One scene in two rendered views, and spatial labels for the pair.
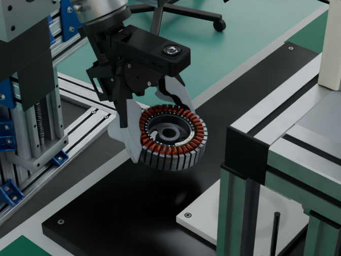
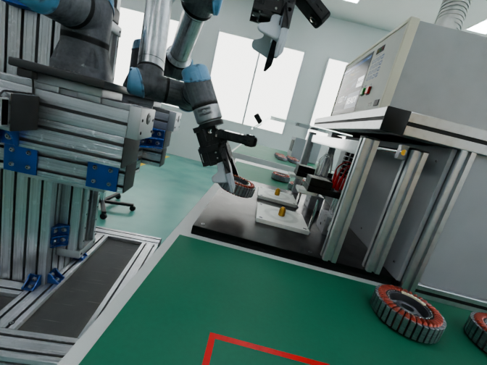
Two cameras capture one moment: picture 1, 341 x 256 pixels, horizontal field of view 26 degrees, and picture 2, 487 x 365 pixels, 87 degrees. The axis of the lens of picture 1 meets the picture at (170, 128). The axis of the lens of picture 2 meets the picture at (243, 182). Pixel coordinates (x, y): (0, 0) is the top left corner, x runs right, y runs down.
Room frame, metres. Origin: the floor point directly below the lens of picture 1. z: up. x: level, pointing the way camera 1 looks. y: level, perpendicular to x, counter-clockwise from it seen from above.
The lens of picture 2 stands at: (0.26, 0.45, 1.02)
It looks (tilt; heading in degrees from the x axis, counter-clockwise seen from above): 13 degrees down; 321
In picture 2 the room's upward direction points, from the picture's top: 14 degrees clockwise
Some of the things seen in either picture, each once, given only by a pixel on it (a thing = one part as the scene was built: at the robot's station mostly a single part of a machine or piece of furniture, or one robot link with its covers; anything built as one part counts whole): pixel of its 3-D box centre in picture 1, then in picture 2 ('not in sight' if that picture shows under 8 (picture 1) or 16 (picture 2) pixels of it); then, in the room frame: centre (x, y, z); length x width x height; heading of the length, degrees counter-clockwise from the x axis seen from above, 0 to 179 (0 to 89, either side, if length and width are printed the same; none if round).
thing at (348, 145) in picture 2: not in sight; (328, 141); (0.78, -0.27, 1.03); 0.62 x 0.01 x 0.03; 140
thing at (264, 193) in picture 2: not in sight; (276, 196); (0.93, -0.27, 0.78); 0.15 x 0.15 x 0.01; 50
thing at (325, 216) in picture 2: not in sight; (329, 222); (0.66, -0.22, 0.80); 0.08 x 0.05 x 0.06; 140
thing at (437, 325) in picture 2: not in sight; (405, 311); (0.37, -0.07, 0.77); 0.11 x 0.11 x 0.04
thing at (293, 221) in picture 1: (250, 214); (280, 216); (0.75, -0.11, 0.78); 0.15 x 0.15 x 0.01; 50
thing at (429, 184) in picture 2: not in sight; (363, 184); (0.68, -0.39, 0.92); 0.66 x 0.01 x 0.30; 140
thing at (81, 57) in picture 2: not in sight; (84, 57); (1.17, 0.39, 1.09); 0.15 x 0.15 x 0.10
